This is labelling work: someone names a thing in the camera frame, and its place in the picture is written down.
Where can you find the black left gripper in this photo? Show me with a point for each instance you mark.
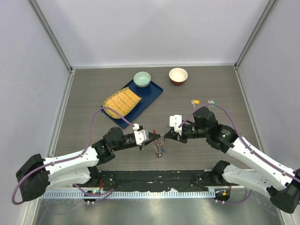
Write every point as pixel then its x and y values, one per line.
pixel 152 137

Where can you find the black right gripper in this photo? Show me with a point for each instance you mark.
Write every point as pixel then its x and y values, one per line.
pixel 172 134

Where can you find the keyring bunch with tags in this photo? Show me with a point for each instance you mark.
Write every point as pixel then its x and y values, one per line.
pixel 158 146

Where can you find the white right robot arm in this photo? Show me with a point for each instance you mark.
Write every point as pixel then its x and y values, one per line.
pixel 270 178

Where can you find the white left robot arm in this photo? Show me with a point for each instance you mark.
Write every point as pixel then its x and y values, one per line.
pixel 38 174

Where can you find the key with yellow tag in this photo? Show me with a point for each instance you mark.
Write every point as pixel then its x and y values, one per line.
pixel 195 102

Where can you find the blue rectangular tray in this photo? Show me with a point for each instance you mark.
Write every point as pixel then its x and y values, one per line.
pixel 148 95

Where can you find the woven bamboo plate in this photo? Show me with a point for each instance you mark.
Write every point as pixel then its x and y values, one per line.
pixel 123 101

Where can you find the key with green tag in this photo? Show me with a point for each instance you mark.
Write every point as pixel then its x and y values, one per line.
pixel 211 102

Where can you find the light green bowl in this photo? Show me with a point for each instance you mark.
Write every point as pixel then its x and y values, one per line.
pixel 142 79

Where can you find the red bowl white inside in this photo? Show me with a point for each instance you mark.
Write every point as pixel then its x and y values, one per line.
pixel 178 76

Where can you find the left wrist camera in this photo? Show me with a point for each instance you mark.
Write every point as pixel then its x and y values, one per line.
pixel 141 134

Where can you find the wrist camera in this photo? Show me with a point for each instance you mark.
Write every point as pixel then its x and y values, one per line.
pixel 141 134
pixel 174 123

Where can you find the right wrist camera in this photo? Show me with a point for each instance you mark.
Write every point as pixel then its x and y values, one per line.
pixel 174 123

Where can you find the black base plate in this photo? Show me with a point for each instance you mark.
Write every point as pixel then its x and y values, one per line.
pixel 159 180

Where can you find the white slotted cable duct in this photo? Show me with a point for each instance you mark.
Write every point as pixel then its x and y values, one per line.
pixel 77 194

